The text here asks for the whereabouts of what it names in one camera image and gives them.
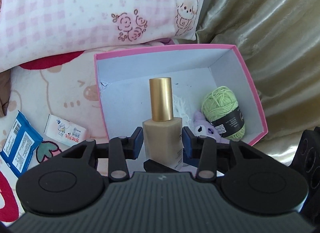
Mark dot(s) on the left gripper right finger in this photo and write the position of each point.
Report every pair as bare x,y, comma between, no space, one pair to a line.
207,148

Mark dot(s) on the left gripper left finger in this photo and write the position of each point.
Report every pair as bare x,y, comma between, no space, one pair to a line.
117,151

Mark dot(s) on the purple plush toy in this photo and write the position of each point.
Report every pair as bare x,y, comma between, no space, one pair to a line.
203,127

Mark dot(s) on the gold cap foundation bottle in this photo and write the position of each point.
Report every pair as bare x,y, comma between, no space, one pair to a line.
162,133

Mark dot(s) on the green yarn ball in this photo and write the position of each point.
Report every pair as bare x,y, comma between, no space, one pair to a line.
221,109

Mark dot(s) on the white floss pick bag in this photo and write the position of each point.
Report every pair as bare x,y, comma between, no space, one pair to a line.
181,110

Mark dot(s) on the white tissue pack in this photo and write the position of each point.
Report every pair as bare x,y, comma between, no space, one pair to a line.
64,131

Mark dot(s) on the pink cardboard box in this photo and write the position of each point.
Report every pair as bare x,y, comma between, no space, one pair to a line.
195,70

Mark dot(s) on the pink cartoon bed blanket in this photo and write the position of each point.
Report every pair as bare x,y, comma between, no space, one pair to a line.
64,86

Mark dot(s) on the blue wipes packet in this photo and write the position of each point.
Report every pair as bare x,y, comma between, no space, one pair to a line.
20,145

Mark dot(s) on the brown cushion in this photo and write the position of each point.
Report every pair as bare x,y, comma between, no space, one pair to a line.
5,89

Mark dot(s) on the beige satin curtain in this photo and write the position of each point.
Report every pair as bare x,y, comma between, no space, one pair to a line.
279,41

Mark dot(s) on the pink checked pillow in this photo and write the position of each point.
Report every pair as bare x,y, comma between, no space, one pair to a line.
33,29

